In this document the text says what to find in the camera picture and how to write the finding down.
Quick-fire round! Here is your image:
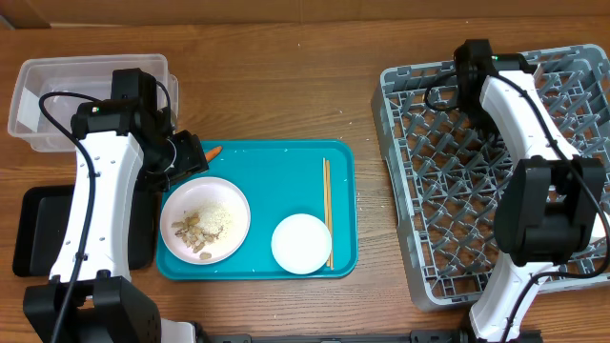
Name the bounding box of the orange carrot piece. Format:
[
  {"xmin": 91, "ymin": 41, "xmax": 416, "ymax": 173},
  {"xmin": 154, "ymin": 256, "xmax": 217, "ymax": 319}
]
[{"xmin": 205, "ymin": 146, "xmax": 223, "ymax": 162}]

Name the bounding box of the white bowl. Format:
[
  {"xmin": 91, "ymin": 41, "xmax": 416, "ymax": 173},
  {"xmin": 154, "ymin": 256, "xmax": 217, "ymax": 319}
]
[{"xmin": 271, "ymin": 213, "xmax": 332, "ymax": 275}]

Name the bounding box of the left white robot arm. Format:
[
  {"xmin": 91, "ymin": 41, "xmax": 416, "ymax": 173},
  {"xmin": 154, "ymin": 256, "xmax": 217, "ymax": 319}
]
[{"xmin": 23, "ymin": 69, "xmax": 209, "ymax": 342}]

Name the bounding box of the teal serving tray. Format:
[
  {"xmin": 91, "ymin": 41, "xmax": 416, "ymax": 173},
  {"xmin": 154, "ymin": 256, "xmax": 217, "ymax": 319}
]
[{"xmin": 156, "ymin": 140, "xmax": 358, "ymax": 281}]

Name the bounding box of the clear plastic bin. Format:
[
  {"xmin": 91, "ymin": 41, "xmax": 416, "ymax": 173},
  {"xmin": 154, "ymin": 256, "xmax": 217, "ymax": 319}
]
[{"xmin": 7, "ymin": 53, "xmax": 180, "ymax": 153}]

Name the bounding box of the grey dishwasher rack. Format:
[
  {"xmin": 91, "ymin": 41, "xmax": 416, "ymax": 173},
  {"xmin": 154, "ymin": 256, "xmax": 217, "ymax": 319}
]
[{"xmin": 371, "ymin": 44, "xmax": 609, "ymax": 312}]

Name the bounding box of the pink plate with food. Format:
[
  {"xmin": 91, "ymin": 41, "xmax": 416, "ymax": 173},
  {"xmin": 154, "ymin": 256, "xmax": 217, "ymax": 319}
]
[{"xmin": 160, "ymin": 176, "xmax": 251, "ymax": 265}]

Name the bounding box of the black tray bin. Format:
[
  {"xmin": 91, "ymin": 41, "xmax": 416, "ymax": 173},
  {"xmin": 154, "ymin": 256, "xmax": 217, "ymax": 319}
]
[{"xmin": 12, "ymin": 185, "xmax": 160, "ymax": 277}]

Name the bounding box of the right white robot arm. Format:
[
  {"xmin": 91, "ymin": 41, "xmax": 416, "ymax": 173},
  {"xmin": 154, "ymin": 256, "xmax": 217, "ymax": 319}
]
[{"xmin": 454, "ymin": 39, "xmax": 609, "ymax": 342}]

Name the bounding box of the wooden chopstick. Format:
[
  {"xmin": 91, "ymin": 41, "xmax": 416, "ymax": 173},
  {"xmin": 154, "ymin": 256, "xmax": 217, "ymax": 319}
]
[
  {"xmin": 327, "ymin": 159, "xmax": 334, "ymax": 270},
  {"xmin": 323, "ymin": 157, "xmax": 332, "ymax": 268}
]

